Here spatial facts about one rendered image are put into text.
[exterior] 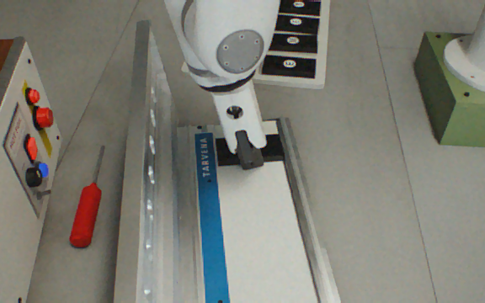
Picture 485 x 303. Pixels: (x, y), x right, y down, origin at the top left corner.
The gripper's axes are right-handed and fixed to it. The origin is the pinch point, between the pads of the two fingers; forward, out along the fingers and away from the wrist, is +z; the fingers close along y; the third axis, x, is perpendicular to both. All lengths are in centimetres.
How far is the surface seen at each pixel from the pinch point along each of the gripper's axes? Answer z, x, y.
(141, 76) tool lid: -18.8, 9.2, -2.2
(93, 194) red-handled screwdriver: -2.5, 22.3, -2.8
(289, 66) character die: 4.7, -9.8, 25.1
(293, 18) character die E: 5.6, -13.8, 42.2
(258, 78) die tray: 4.6, -3.8, 23.4
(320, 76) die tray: 7.0, -15.0, 22.9
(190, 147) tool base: 0.7, 8.9, 5.2
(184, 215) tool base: 0.7, 10.2, -7.6
